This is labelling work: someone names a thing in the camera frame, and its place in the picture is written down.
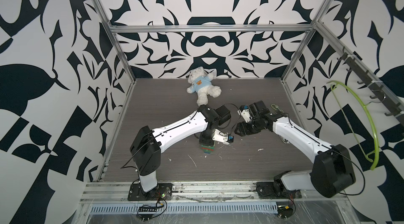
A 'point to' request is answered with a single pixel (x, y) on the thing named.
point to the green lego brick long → (207, 150)
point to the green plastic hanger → (375, 163)
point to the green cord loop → (274, 107)
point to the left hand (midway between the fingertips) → (206, 134)
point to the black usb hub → (147, 209)
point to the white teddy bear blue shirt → (201, 83)
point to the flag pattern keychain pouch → (284, 140)
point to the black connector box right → (284, 211)
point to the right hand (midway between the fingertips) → (239, 128)
